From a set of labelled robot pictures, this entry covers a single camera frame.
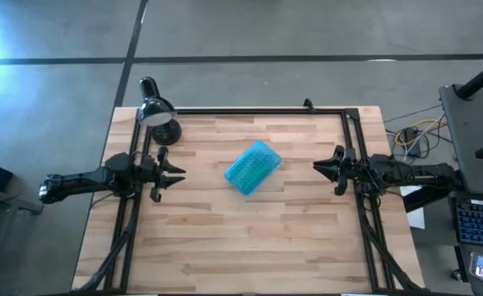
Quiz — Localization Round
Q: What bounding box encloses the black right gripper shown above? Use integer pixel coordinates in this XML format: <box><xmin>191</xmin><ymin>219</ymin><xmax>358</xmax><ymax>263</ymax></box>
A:
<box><xmin>312</xmin><ymin>144</ymin><xmax>370</xmax><ymax>197</ymax></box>

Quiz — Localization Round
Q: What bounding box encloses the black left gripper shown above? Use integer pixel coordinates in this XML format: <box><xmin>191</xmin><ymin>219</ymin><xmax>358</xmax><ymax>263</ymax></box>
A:
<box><xmin>139</xmin><ymin>146</ymin><xmax>187</xmax><ymax>204</ymax></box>

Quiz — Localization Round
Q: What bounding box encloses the blue plastic pencil case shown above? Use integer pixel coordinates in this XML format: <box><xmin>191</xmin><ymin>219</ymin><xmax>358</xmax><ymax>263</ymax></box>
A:
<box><xmin>224</xmin><ymin>140</ymin><xmax>283</xmax><ymax>197</ymax></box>

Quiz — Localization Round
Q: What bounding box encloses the blue translucent box lid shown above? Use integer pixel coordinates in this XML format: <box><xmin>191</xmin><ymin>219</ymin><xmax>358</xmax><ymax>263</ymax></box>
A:
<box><xmin>224</xmin><ymin>140</ymin><xmax>283</xmax><ymax>197</ymax></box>

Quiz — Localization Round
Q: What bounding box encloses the black desk lamp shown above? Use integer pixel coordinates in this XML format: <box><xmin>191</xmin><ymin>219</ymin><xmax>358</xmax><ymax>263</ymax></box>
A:
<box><xmin>137</xmin><ymin>76</ymin><xmax>183</xmax><ymax>146</ymax></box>

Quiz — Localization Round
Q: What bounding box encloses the dark power adapter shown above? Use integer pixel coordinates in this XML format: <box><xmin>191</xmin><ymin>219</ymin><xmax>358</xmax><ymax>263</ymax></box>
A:
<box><xmin>401</xmin><ymin>127</ymin><xmax>423</xmax><ymax>159</ymax></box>

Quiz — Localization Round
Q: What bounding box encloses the white paper sheet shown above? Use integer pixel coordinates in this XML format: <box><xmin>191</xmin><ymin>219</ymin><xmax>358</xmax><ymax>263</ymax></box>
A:
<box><xmin>398</xmin><ymin>184</ymin><xmax>426</xmax><ymax>231</ymax></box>

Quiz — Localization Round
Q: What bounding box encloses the black desk leg bar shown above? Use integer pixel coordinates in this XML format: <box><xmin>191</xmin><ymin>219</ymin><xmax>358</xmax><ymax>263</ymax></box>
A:
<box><xmin>402</xmin><ymin>187</ymin><xmax>463</xmax><ymax>214</ymax></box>

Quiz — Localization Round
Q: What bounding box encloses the grey desk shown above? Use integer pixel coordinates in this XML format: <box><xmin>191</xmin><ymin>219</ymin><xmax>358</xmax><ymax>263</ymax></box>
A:
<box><xmin>439</xmin><ymin>83</ymin><xmax>483</xmax><ymax>197</ymax></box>

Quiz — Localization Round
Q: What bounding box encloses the black stand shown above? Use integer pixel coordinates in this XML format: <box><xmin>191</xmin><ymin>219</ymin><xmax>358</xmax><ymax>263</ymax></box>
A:
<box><xmin>0</xmin><ymin>183</ymin><xmax>45</xmax><ymax>241</ymax></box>

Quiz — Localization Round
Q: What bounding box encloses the laptop keyboard blue backlit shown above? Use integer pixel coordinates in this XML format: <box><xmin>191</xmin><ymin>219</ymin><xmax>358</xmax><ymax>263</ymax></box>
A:
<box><xmin>448</xmin><ymin>190</ymin><xmax>483</xmax><ymax>250</ymax></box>

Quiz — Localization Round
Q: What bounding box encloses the black pole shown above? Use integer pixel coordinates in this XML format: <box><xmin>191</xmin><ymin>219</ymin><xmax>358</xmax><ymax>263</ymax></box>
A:
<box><xmin>456</xmin><ymin>55</ymin><xmax>483</xmax><ymax>101</ymax></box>

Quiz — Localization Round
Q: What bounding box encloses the white cable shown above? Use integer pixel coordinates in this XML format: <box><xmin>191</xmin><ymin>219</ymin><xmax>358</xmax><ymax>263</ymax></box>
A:
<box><xmin>402</xmin><ymin>123</ymin><xmax>436</xmax><ymax>162</ymax></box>

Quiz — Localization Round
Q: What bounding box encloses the black aluminium frame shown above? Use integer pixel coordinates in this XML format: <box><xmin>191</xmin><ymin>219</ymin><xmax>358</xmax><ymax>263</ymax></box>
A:
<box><xmin>78</xmin><ymin>107</ymin><xmax>425</xmax><ymax>294</ymax></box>

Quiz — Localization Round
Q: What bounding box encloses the grey floor cable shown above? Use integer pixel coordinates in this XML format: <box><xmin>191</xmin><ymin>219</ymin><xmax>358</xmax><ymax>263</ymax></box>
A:
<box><xmin>383</xmin><ymin>104</ymin><xmax>444</xmax><ymax>124</ymax></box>

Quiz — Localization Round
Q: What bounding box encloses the yellow cable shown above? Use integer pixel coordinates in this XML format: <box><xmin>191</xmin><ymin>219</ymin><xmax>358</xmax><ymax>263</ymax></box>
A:
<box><xmin>393</xmin><ymin>118</ymin><xmax>448</xmax><ymax>146</ymax></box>

